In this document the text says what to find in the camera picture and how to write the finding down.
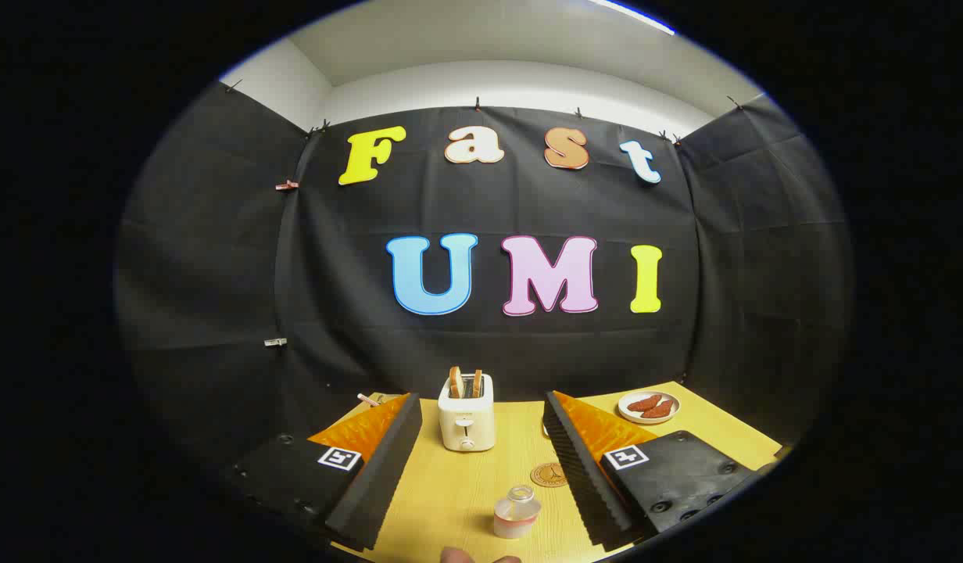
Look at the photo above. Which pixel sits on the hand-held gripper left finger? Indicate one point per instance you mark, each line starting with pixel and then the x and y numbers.
pixel 376 477

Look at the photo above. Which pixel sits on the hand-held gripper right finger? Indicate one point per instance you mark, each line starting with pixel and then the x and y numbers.
pixel 579 469

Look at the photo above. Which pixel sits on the round cork coaster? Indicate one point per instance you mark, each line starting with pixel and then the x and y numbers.
pixel 549 475

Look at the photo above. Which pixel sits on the clear juice bottle red label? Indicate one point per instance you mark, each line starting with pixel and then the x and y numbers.
pixel 514 516

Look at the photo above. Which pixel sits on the wooden table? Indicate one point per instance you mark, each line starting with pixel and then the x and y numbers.
pixel 450 485

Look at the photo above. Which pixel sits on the white oval plate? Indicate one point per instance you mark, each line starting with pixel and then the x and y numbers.
pixel 630 414

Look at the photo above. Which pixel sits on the red sausage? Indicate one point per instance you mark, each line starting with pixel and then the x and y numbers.
pixel 660 410
pixel 644 403

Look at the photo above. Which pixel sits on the white toaster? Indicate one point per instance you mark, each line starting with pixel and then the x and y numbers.
pixel 466 418

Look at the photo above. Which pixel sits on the black backdrop cloth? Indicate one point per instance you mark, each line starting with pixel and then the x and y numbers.
pixel 528 203

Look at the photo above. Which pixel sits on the red cloth clip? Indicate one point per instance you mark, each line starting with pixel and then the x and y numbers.
pixel 288 185

